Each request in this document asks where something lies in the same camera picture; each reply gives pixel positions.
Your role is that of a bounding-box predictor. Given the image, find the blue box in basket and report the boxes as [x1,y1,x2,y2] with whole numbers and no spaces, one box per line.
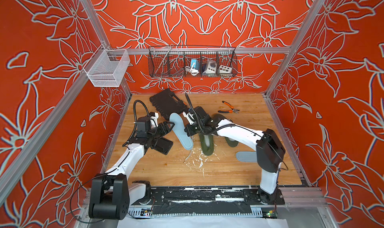
[190,59,200,73]

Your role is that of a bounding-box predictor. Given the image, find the orange handled pliers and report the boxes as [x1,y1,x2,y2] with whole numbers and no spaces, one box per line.
[218,101,240,114]

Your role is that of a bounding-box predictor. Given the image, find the grey insole near right arm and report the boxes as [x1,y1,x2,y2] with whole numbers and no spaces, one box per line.
[236,152,258,163]

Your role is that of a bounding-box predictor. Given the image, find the green canvas shoe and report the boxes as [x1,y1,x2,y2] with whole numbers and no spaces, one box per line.
[213,114,239,148]
[199,133,214,156]

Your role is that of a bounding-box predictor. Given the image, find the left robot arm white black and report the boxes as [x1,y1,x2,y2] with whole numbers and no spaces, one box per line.
[89,116,175,220]

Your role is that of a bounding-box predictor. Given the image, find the clear plastic wall bin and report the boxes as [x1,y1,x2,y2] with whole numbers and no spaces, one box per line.
[84,50,131,88]

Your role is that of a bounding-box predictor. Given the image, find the light blue insole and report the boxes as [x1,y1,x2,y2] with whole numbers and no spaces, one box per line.
[170,113,194,151]

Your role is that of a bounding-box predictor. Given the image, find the white device in basket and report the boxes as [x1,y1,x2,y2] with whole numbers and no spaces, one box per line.
[204,61,217,75]

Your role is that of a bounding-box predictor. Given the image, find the black wire wall basket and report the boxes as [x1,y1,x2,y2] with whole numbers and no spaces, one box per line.
[148,45,238,78]

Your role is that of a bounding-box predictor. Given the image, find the black tool case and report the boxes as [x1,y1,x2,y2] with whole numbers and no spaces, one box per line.
[149,89,188,121]

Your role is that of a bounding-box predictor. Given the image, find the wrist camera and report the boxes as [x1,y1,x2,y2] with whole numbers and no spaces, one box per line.
[183,112,196,125]
[149,112,159,129]

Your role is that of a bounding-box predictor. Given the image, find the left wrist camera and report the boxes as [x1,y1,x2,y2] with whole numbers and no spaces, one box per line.
[149,112,159,129]

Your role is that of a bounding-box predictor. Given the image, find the white dotted box in basket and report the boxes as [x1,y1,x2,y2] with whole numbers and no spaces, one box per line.
[219,65,233,77]

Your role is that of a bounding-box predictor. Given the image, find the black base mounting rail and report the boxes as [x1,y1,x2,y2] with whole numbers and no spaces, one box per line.
[128,186,286,219]

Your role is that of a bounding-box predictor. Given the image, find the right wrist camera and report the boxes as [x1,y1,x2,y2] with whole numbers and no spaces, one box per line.
[183,112,196,125]

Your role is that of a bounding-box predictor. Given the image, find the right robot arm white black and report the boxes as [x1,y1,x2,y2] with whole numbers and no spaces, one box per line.
[183,107,286,196]

